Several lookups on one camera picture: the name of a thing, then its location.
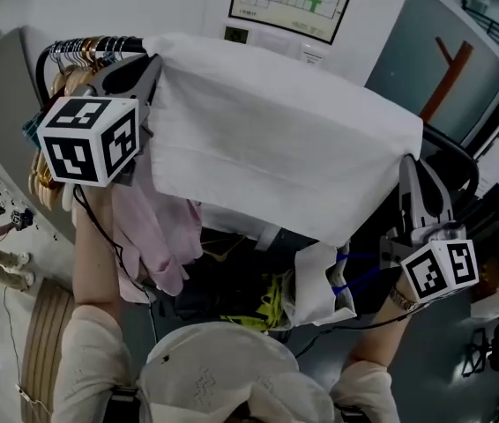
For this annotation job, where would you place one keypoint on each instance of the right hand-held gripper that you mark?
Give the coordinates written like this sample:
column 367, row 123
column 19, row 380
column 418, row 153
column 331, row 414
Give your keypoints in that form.
column 441, row 269

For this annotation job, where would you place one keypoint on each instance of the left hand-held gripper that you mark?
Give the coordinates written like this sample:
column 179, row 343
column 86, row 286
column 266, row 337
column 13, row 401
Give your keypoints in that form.
column 86, row 141

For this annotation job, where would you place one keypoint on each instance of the white cloth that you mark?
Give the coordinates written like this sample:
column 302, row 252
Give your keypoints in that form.
column 276, row 130

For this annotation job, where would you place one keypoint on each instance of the person's right forearm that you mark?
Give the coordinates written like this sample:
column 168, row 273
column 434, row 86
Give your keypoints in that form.
column 373, row 337

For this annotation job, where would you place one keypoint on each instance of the person's left forearm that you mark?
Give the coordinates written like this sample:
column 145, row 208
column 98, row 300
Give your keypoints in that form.
column 95, row 262

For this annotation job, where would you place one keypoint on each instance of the row of wooden clothes hangers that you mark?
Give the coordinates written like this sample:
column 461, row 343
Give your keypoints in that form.
column 75, row 75

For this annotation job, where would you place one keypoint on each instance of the brown wooden beam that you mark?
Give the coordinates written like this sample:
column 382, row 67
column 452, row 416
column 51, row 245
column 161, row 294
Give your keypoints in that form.
column 448, row 77

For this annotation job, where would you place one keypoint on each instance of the large glass window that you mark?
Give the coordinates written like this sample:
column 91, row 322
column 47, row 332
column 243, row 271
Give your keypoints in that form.
column 408, row 55

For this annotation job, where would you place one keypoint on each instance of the gold wristwatch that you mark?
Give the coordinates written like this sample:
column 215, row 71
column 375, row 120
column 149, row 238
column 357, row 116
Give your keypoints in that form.
column 404, row 300

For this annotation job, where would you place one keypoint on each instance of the teal plastic hanger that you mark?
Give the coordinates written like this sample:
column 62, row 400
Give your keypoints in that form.
column 32, row 128

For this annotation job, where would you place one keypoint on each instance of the framed floor plan poster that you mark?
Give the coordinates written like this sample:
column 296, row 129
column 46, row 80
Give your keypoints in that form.
column 291, row 0

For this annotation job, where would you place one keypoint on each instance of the pink garment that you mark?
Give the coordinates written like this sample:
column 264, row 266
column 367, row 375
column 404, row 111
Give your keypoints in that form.
column 157, row 236

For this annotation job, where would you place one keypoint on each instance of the yellow and black garment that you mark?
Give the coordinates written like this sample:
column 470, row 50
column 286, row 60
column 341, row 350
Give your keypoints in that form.
column 271, row 300

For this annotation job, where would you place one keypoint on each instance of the black metal stand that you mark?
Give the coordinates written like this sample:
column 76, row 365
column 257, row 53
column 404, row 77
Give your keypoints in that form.
column 496, row 346

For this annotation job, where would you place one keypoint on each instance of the person's cream top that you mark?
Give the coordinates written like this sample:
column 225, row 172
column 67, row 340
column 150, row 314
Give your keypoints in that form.
column 214, row 377

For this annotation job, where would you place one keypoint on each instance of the round wooden slatted stool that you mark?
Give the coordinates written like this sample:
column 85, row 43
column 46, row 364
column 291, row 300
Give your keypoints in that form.
column 46, row 346

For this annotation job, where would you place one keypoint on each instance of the small dark wall label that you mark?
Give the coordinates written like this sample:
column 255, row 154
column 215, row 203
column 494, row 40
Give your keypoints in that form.
column 236, row 34

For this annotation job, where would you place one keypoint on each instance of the white wall notice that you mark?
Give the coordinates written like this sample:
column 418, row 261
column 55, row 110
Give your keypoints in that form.
column 312, row 54

